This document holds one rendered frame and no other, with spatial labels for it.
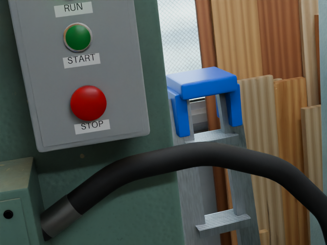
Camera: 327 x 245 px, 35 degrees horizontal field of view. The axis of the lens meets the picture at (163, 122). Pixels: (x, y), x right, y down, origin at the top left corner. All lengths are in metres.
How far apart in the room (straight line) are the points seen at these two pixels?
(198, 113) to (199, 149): 1.65
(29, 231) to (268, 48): 1.67
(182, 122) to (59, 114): 0.96
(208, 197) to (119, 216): 1.73
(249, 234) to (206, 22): 0.80
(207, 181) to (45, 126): 1.82
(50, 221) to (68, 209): 0.02
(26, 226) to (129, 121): 0.13
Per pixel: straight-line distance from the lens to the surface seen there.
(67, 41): 0.43
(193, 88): 1.36
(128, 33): 0.44
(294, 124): 1.99
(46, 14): 0.44
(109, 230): 0.56
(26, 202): 0.46
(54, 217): 0.50
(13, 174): 0.49
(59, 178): 0.54
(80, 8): 0.44
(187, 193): 1.47
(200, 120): 2.15
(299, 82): 1.97
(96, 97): 0.44
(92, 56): 0.44
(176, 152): 0.49
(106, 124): 0.45
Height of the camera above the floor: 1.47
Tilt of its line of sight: 17 degrees down
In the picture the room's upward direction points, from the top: 7 degrees counter-clockwise
